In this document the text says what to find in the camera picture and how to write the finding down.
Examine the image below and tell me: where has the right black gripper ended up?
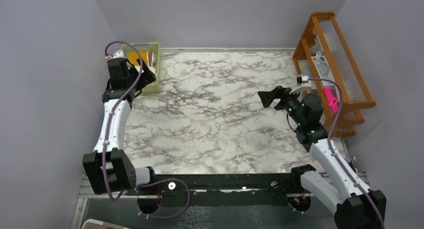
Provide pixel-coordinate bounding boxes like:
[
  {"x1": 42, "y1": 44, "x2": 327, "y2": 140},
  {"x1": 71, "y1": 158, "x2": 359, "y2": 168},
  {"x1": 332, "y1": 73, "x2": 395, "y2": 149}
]
[{"x1": 258, "y1": 85, "x2": 306, "y2": 126}]

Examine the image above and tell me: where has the brown yellow bear towel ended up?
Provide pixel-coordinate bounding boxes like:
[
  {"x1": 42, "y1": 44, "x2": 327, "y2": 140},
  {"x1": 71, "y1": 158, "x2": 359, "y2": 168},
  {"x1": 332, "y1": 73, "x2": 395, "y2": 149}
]
[{"x1": 127, "y1": 50, "x2": 158, "y2": 67}]

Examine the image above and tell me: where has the cream white towel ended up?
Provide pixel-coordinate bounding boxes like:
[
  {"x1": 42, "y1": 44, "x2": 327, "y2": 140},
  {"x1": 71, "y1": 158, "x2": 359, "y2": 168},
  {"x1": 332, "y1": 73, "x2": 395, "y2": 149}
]
[{"x1": 143, "y1": 65, "x2": 156, "y2": 74}]

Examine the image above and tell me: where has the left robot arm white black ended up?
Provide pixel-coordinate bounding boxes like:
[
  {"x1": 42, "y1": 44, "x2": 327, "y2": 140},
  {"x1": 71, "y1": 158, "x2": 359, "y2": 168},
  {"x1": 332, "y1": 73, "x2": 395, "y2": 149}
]
[{"x1": 82, "y1": 56, "x2": 157, "y2": 195}]

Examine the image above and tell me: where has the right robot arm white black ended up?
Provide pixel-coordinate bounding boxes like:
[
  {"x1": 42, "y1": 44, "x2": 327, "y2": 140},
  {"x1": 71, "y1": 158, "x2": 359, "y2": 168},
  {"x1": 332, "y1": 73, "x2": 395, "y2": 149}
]
[{"x1": 257, "y1": 86, "x2": 387, "y2": 229}]

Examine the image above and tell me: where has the green plastic basket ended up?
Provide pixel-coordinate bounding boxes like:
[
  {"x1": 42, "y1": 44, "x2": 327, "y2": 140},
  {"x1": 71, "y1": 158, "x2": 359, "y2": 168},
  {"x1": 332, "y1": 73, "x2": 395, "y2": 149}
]
[{"x1": 120, "y1": 41, "x2": 162, "y2": 94}]

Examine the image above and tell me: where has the white packaged item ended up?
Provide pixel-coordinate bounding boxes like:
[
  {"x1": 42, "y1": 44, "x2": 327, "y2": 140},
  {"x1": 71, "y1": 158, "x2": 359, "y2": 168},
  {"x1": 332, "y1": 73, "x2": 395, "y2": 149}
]
[{"x1": 311, "y1": 52, "x2": 335, "y2": 87}]

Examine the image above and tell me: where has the pink plastic item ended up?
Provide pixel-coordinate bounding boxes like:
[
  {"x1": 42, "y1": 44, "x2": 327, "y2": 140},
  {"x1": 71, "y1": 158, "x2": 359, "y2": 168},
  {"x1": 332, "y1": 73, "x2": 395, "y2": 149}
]
[{"x1": 323, "y1": 86, "x2": 339, "y2": 114}]

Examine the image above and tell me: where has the orange wooden rack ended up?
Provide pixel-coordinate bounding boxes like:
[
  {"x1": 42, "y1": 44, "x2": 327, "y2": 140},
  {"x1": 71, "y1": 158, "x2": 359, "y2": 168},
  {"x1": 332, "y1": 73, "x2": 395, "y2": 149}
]
[{"x1": 292, "y1": 11, "x2": 376, "y2": 137}]

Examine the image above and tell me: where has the red white box corner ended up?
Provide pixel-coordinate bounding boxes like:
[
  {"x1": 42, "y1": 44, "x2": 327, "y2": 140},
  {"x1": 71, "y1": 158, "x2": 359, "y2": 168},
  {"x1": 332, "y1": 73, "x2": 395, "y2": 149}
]
[{"x1": 81, "y1": 219, "x2": 129, "y2": 229}]

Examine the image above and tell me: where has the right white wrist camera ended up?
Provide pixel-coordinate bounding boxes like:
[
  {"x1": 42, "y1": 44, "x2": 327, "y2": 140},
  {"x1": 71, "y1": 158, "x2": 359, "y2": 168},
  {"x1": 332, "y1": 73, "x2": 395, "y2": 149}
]
[{"x1": 289, "y1": 74, "x2": 312, "y2": 95}]

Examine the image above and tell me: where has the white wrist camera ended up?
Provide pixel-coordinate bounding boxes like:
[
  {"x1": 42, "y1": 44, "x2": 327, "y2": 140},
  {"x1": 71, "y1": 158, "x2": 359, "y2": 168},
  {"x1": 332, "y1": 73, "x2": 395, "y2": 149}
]
[
  {"x1": 105, "y1": 49, "x2": 125, "y2": 60},
  {"x1": 289, "y1": 74, "x2": 312, "y2": 95}
]

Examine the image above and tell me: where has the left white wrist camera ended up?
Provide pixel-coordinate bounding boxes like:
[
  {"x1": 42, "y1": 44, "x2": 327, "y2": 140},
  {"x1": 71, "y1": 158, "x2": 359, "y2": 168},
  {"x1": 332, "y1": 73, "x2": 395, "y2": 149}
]
[{"x1": 105, "y1": 49, "x2": 125, "y2": 60}]

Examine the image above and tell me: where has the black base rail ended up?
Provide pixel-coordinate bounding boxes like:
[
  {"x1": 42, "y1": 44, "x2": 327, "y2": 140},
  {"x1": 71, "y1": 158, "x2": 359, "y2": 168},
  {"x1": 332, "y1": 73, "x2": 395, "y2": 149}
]
[{"x1": 127, "y1": 168, "x2": 312, "y2": 213}]

